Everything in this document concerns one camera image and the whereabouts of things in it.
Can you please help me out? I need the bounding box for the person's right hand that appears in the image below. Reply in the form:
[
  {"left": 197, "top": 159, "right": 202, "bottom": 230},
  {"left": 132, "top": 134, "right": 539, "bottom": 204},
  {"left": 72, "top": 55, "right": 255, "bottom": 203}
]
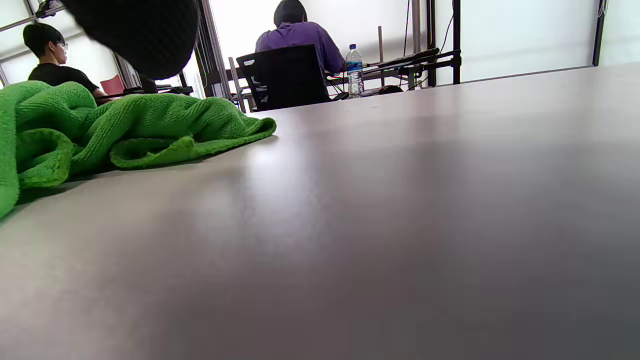
[{"left": 60, "top": 0, "right": 200, "bottom": 81}]

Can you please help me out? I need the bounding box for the green square towel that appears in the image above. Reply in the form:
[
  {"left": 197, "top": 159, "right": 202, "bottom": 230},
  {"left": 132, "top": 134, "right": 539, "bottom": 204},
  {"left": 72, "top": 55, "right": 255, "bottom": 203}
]
[{"left": 0, "top": 81, "right": 277, "bottom": 221}]

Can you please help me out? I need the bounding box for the white desktop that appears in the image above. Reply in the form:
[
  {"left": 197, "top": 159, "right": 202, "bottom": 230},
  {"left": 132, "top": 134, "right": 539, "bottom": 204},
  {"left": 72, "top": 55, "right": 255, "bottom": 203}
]
[{"left": 0, "top": 62, "right": 640, "bottom": 360}]

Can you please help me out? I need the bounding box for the red chair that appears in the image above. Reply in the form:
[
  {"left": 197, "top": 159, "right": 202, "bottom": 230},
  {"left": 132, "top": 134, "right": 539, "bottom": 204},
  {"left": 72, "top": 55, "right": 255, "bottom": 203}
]
[{"left": 100, "top": 74, "right": 126, "bottom": 96}]

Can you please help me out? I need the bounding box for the black office chair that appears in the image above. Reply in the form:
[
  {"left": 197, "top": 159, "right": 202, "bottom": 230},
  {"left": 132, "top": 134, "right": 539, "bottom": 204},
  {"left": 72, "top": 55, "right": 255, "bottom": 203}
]
[{"left": 236, "top": 44, "right": 333, "bottom": 112}]

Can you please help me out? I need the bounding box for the clear plastic water bottle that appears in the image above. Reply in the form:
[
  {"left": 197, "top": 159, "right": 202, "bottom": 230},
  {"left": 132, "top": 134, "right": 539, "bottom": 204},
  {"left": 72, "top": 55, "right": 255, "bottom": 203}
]
[{"left": 345, "top": 44, "right": 365, "bottom": 98}]

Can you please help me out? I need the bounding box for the black keyboard tray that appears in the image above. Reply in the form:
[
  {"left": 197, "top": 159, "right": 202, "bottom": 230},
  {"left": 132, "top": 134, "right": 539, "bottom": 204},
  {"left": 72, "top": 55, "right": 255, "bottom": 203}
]
[{"left": 365, "top": 48, "right": 441, "bottom": 69}]

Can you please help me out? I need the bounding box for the black wheeled frame stand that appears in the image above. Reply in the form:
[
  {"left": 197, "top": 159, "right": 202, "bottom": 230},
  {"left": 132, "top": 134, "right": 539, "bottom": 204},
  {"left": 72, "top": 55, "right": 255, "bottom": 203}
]
[{"left": 425, "top": 0, "right": 462, "bottom": 87}]

